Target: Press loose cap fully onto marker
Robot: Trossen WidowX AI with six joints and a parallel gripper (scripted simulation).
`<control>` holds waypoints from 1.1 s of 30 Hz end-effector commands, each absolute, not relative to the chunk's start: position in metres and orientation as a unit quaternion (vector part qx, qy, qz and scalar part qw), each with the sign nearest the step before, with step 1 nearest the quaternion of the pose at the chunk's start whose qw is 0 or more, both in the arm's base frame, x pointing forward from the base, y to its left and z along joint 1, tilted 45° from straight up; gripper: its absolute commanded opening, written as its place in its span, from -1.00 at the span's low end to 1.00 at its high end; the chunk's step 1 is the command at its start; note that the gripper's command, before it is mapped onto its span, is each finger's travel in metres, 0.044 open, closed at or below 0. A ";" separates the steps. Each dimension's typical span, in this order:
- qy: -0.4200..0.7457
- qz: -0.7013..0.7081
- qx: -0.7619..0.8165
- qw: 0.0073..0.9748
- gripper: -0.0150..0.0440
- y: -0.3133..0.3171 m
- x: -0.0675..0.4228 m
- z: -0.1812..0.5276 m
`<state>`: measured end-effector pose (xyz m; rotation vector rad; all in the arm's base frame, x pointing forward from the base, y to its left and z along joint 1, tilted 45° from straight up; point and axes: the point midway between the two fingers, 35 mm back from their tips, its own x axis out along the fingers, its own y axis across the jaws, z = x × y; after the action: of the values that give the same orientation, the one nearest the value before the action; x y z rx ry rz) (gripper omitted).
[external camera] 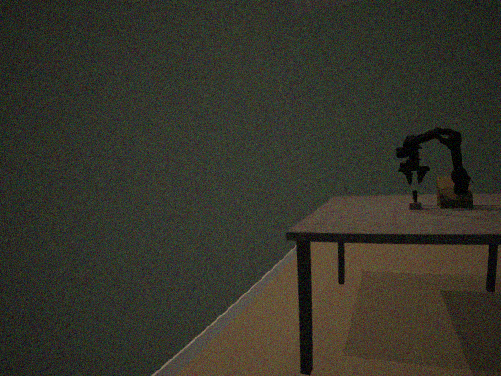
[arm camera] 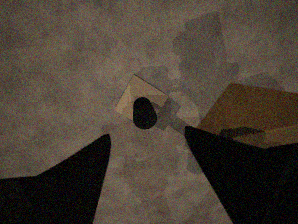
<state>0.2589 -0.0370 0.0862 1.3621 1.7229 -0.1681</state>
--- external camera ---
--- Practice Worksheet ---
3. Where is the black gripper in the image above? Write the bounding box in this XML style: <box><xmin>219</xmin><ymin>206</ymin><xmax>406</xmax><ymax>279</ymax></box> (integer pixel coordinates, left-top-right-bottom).
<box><xmin>398</xmin><ymin>157</ymin><xmax>430</xmax><ymax>184</ymax></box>

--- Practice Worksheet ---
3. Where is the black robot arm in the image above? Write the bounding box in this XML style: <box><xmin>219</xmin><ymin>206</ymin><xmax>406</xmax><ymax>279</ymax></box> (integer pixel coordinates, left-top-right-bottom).
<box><xmin>396</xmin><ymin>128</ymin><xmax>471</xmax><ymax>195</ymax></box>

